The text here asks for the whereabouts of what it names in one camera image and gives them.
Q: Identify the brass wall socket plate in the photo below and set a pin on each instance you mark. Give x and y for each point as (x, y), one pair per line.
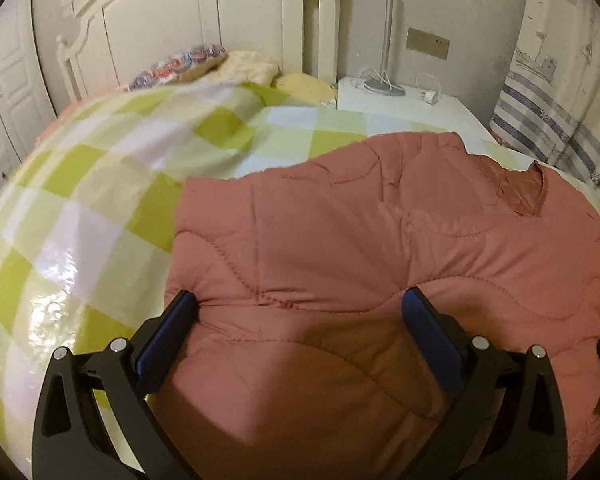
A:
(427, 43)

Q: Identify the pale yellow floral pillow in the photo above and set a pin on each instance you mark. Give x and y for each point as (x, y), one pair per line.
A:
(247, 67)

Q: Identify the silver desk lamp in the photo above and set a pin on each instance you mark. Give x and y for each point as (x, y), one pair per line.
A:
(387, 30)

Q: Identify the sailboat print curtain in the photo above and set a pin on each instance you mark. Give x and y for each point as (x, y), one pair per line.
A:
(565, 75)

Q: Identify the white wooden bed headboard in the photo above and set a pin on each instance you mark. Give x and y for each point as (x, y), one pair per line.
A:
(180, 15)

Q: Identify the plain yellow pillow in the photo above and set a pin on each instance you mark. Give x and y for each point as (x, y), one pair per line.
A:
(305, 90)

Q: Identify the white wardrobe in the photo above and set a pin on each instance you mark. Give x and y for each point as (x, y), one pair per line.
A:
(5, 100)

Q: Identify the white nightstand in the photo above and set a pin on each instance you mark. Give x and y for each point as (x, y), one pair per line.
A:
(410, 112)

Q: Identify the green checkered blanket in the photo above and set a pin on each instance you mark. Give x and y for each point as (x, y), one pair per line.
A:
(105, 185)

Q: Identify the patterned red blue pillow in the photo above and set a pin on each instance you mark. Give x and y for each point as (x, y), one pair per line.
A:
(180, 65)

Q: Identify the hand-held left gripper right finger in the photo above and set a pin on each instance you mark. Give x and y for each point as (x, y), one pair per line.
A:
(430, 340)

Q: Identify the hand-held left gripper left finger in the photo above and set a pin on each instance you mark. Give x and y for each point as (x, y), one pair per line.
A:
(166, 332)

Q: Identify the pink quilted jacket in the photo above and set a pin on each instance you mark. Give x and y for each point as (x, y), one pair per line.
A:
(330, 240)

